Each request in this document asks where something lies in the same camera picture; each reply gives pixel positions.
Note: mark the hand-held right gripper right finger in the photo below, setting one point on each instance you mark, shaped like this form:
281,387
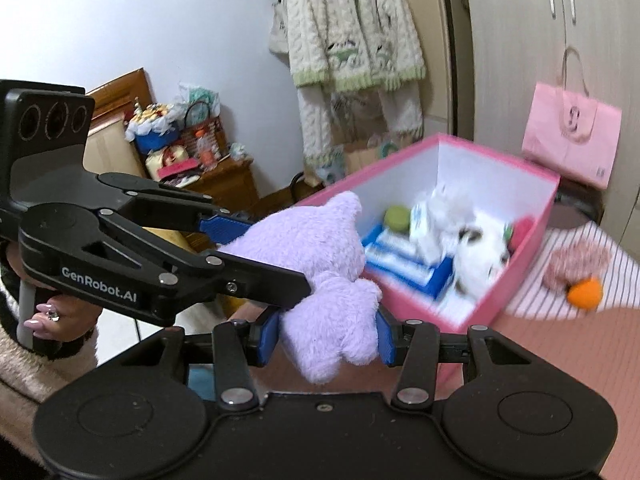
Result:
387,337

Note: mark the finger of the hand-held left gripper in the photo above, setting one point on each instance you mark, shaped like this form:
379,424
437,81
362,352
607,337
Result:
225,225
260,282

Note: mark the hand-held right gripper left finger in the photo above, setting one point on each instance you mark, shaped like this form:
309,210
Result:
265,337

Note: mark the purple plush toy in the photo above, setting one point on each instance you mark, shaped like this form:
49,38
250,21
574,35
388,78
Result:
320,270

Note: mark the blue wipes packet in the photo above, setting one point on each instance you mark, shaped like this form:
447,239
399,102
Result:
390,245
405,272

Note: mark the white tissue pack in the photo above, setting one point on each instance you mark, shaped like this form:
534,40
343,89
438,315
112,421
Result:
420,230

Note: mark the green plush toy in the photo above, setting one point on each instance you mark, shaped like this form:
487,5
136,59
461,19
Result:
396,219

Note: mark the white spotted plush toy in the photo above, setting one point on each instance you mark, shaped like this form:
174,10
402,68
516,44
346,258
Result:
480,260

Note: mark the white mesh bath pouf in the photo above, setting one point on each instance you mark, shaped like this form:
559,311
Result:
450,210

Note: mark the pink cardboard box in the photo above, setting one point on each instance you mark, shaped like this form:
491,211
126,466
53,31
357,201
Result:
520,270

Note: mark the red plush strawberry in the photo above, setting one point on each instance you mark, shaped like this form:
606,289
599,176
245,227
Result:
522,232

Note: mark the person's left forearm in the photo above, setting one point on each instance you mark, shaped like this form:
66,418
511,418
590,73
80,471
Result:
30,390

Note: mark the person's left hand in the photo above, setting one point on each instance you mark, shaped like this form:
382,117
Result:
65,325

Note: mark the orange bottle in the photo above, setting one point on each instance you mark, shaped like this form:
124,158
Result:
206,150

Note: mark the yellow red round toy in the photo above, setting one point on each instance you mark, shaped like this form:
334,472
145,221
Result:
172,162

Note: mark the wicker basket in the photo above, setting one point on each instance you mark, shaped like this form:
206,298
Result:
212,125

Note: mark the blue bowl with flowers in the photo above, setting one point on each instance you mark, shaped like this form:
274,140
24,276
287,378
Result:
152,132

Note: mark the white green packet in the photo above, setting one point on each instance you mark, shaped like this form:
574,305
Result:
200,97

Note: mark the wooden headboard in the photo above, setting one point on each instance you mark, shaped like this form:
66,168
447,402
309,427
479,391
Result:
115,105

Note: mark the salmon ribbed bedspread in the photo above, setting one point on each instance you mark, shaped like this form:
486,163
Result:
575,360

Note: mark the orange plush toy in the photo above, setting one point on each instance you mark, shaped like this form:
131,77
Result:
585,294

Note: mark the pink floral scrunchie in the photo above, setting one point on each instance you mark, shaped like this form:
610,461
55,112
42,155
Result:
580,262

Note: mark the cream knitted cardigan green trim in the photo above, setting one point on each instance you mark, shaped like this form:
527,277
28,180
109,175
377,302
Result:
350,25

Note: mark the dark side table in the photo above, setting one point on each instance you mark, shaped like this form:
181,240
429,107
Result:
580,200

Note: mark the striped bed sheet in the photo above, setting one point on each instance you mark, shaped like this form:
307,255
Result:
620,285

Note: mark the pink paper bag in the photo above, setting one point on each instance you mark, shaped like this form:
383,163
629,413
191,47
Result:
570,145

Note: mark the beige wardrobe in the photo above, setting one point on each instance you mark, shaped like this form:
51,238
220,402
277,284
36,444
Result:
515,60

